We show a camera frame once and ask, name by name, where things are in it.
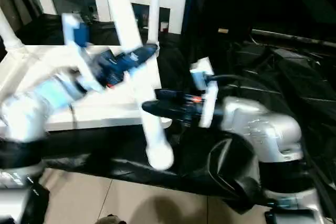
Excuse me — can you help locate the brown round object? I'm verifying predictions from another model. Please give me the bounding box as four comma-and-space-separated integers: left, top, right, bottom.
98, 215, 125, 224

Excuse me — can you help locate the long metal rod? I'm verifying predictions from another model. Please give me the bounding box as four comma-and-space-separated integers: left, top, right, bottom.
251, 29, 336, 48

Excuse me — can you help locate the white plastic table leg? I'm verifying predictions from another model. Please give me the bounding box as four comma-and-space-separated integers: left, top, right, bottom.
101, 0, 175, 171
146, 0, 162, 46
0, 8, 26, 50

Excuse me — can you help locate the black mat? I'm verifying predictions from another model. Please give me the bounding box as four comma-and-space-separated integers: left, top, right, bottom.
0, 13, 336, 219

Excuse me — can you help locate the white plastic table top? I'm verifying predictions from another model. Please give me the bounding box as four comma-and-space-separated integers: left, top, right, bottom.
0, 44, 173, 132

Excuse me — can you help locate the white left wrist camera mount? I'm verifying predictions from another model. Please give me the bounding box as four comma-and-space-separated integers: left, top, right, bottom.
61, 13, 106, 93

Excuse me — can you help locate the blue upright panel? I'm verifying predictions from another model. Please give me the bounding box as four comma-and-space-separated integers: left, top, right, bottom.
182, 0, 197, 35

